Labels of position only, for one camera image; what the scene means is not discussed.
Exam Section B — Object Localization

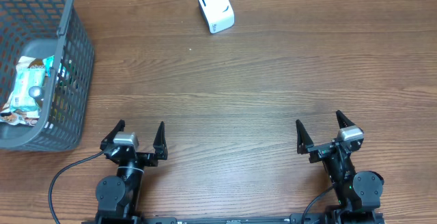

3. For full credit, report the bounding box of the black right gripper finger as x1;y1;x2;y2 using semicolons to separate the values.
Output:
335;110;355;129
296;120;313;154

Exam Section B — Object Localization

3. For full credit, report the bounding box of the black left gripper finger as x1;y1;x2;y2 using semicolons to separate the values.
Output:
153;122;168;160
101;120;126;145

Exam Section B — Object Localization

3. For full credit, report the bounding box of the teal white tissue pack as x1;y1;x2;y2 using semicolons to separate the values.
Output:
42;55;55;77

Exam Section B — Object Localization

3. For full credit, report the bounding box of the yellow drink bottle grey cap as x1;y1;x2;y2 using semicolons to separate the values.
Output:
28;86;44;108

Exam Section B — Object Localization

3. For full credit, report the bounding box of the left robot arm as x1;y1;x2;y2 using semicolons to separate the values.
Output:
94;120;168;223

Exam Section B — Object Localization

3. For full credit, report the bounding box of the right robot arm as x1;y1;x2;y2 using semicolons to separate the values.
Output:
291;110;385;224

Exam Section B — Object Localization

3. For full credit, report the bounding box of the white barcode scanner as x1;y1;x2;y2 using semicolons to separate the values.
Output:
198;0;235;34

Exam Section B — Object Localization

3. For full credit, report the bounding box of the brown white snack bag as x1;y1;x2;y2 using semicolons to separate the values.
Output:
1;56;48;126

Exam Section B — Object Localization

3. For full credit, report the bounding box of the mint green tissue pack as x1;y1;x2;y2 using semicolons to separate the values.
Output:
10;68;46;111

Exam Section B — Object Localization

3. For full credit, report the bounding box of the dark grey plastic basket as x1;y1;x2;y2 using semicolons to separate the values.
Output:
1;0;95;152

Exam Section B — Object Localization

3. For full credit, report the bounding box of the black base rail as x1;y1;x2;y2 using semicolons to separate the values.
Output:
82;213;386;224

